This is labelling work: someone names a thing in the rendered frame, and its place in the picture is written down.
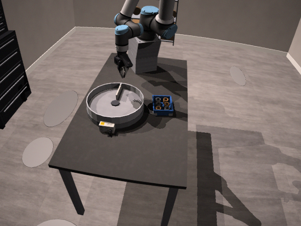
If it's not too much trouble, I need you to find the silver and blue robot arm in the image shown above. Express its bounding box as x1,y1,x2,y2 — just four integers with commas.
114,0,178,68

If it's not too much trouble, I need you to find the blue crate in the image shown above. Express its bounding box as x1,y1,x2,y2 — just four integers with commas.
152,95,174,116

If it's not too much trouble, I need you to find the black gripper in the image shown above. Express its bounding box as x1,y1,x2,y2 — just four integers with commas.
114,51,129,78

